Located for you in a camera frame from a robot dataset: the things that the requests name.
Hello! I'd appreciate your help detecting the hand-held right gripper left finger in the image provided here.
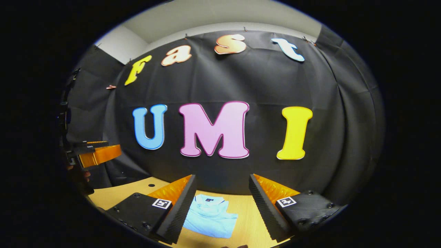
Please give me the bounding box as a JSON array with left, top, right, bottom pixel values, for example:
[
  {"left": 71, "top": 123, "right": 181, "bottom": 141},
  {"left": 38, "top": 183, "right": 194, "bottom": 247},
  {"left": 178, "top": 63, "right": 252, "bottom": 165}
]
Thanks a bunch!
[{"left": 105, "top": 174, "right": 197, "bottom": 245}]

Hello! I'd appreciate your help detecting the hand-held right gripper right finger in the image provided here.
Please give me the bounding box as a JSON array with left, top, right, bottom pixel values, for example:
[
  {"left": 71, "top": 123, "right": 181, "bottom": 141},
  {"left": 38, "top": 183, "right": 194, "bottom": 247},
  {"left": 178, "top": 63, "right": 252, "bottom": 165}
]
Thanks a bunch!
[{"left": 248, "top": 174, "right": 346, "bottom": 242}]

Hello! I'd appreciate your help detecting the light blue T-shirt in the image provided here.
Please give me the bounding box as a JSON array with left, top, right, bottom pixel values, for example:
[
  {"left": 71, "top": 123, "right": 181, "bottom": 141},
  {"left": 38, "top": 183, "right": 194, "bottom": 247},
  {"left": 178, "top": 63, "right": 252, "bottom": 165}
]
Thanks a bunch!
[{"left": 183, "top": 194, "right": 239, "bottom": 239}]

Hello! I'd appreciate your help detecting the black backdrop cloth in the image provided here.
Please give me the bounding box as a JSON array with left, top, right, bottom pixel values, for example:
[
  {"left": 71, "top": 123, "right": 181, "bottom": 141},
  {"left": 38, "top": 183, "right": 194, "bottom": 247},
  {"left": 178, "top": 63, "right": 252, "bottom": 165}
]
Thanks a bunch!
[{"left": 65, "top": 24, "right": 386, "bottom": 207}]

